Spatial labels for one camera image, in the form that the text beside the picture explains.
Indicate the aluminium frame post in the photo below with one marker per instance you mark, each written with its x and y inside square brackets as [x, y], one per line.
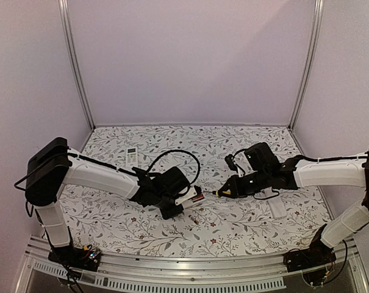
[74, 63]
[310, 57]

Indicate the white remote control with batteries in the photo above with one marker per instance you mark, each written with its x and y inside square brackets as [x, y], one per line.
[191, 202]

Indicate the right aluminium frame post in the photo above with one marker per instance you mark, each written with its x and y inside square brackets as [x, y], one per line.
[310, 57]

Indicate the floral patterned table mat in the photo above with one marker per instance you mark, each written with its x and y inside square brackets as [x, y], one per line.
[226, 227]

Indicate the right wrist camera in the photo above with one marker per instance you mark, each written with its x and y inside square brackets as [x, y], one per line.
[233, 166]

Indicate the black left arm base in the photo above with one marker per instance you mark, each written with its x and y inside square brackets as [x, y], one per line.
[81, 258]

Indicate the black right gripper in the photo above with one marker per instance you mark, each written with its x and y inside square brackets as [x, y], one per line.
[236, 190]

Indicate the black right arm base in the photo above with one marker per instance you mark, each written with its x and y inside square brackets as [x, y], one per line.
[300, 259]

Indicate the yellow handled screwdriver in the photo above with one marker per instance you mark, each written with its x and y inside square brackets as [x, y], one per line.
[213, 192]

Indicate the left aluminium frame post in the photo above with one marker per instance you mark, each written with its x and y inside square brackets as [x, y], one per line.
[74, 63]

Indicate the white air conditioner remote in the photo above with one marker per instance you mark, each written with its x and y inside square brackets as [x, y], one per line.
[132, 157]

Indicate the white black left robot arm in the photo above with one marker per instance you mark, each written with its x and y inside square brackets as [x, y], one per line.
[57, 165]

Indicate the aluminium front rail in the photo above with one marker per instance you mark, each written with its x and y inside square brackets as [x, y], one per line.
[134, 273]

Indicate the red black battery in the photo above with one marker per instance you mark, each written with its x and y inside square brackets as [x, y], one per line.
[197, 198]

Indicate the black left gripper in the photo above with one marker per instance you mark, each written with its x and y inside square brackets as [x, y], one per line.
[169, 215]

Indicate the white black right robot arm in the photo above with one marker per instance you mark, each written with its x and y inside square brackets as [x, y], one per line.
[299, 172]

